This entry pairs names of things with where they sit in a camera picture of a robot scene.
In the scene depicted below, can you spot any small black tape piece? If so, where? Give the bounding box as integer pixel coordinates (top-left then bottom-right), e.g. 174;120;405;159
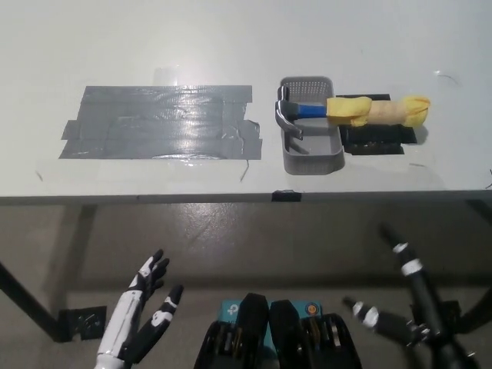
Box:
271;189;303;204

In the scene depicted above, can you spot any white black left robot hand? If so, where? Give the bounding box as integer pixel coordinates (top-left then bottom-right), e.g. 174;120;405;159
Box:
95;248;185;364

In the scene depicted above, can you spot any black teal robot torso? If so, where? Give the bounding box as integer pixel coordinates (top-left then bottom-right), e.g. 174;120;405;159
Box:
193;292;364;369

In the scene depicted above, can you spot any grey perforated plastic basket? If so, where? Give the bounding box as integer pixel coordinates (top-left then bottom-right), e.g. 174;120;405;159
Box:
279;75;346;175

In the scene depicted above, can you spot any black table leg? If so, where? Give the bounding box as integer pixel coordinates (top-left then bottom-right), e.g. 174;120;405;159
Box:
457;284;492;335
0;261;58;343

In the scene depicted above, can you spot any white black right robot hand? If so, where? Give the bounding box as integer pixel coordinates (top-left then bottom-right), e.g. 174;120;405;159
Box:
341;224;492;369

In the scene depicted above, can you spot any blue-handled hammer with yellow cloth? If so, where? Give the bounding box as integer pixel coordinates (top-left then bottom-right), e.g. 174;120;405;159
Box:
273;86;431;140

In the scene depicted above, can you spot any grey duct tape patch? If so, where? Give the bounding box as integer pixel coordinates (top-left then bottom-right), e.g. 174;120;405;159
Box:
58;84;264;161

